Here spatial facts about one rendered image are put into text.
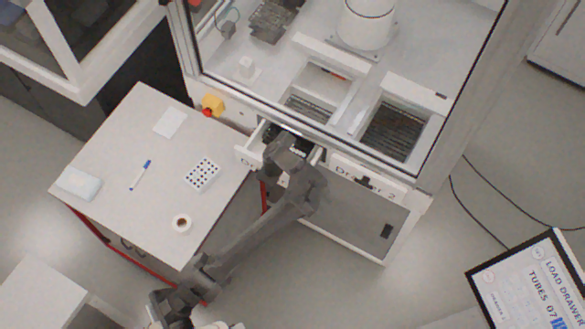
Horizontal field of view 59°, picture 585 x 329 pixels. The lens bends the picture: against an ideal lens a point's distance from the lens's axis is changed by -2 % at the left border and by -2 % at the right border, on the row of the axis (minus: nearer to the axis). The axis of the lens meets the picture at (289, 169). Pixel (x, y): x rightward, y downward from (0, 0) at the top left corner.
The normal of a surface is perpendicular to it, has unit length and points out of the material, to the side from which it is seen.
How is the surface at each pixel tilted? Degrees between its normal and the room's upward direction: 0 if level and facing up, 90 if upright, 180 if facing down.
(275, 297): 0
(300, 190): 37
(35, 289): 0
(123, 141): 0
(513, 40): 90
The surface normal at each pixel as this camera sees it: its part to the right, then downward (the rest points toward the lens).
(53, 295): 0.00, -0.44
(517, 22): -0.50, 0.78
